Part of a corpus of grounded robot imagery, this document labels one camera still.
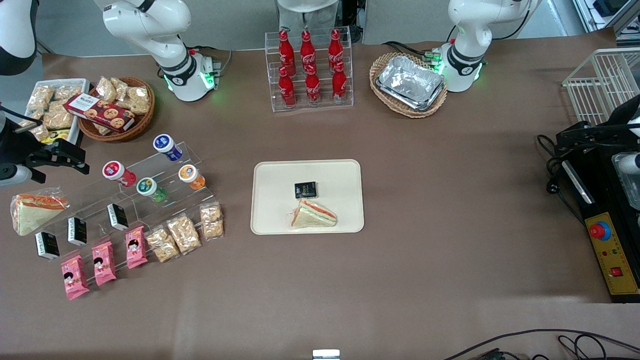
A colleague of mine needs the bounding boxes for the yellow snack packet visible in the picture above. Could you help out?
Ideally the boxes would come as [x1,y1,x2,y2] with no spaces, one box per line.
[42,128,71,144]

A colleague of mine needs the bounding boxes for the small wrapped triangle sandwich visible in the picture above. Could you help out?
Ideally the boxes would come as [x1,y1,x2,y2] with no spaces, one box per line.
[287,198,338,230]

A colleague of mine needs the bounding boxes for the light wicker basket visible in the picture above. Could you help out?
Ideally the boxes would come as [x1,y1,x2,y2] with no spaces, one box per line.
[369,52,449,119]

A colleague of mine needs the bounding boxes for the grey arm base cable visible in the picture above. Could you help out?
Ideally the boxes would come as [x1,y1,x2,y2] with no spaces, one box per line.
[192,45,234,77]

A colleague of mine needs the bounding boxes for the stacked foil trays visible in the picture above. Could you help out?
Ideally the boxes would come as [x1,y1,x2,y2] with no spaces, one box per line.
[375,54,446,112]

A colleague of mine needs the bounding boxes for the cream plastic tray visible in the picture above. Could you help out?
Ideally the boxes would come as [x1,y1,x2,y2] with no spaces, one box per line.
[250,159,365,235]

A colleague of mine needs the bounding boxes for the white plastic bin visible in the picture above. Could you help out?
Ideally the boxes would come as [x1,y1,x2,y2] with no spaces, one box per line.
[24,78,91,146]

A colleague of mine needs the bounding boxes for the long black floor cable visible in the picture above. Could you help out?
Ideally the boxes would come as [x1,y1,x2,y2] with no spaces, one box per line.
[442,328,640,360]

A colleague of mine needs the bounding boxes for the blue gum bottle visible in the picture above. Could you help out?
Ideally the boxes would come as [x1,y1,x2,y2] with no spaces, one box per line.
[153,133,184,162]

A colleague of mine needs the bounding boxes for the clear acrylic stepped stand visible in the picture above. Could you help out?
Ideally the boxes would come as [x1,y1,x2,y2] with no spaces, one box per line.
[30,142,217,282]

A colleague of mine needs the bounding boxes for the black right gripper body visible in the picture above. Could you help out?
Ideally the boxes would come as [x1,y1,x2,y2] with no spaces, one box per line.
[0,117,61,171]

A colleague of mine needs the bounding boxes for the dark wicker basket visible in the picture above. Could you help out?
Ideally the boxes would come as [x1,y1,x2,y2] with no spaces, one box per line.
[77,76,156,144]

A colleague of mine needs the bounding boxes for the black machine power cable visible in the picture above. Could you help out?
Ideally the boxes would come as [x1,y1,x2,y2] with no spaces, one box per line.
[537,134,587,227]

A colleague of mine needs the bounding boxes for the large wrapped triangle sandwich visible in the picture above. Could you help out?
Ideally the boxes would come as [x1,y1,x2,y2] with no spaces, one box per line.
[10,192,69,237]

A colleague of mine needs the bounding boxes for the black tray sealing machine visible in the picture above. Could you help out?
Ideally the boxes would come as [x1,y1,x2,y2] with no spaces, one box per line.
[555,120,640,304]

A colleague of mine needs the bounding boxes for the orange gum bottle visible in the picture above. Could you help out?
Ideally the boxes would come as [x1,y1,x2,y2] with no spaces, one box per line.
[178,164,207,191]

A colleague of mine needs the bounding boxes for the metal sealer mould tray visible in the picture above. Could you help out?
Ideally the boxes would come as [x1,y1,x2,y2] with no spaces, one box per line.
[612,152,640,211]

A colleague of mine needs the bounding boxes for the black arm base cable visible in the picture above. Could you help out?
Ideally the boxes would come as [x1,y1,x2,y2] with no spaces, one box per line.
[382,40,442,64]

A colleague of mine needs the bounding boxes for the pink snack packet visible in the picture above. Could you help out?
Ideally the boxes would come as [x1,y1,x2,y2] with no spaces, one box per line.
[91,240,118,287]
[124,225,150,270]
[60,253,91,301]

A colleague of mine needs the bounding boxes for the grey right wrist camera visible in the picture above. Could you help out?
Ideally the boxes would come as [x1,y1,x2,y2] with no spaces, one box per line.
[0,164,33,188]

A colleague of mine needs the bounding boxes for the small black box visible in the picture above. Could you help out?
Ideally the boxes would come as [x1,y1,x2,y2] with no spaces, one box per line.
[106,202,130,232]
[34,230,61,261]
[67,215,89,247]

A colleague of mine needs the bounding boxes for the red cookie box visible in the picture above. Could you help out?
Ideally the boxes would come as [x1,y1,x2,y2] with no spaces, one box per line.
[63,92,136,134]

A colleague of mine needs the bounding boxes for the clear acrylic bottle rack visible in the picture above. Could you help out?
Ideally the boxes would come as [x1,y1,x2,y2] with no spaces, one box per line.
[264,25,355,113]

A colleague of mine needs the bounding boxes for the green gum bottle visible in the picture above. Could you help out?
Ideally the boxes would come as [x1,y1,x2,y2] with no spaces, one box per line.
[136,177,169,204]

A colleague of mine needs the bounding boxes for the red gum bottle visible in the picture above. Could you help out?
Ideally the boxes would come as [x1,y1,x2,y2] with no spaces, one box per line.
[102,160,137,188]

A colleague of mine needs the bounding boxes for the white wire basket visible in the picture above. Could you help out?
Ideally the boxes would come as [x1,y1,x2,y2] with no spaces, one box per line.
[562,47,640,126]

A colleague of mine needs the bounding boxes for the looped black floor cable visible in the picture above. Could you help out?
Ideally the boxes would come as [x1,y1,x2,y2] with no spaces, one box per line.
[557,333,609,360]

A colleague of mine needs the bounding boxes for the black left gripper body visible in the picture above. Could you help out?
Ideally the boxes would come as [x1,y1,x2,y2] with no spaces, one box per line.
[602,94,640,136]

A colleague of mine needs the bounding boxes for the clear nut brittle pack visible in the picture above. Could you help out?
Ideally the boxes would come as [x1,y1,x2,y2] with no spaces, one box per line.
[124,85,151,115]
[199,202,225,241]
[27,84,55,112]
[110,77,130,101]
[42,102,75,131]
[166,213,202,255]
[95,75,119,105]
[52,84,84,101]
[144,225,180,264]
[18,117,51,141]

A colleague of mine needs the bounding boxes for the metal shelf frame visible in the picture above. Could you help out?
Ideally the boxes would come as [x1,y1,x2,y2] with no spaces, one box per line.
[572,0,640,49]

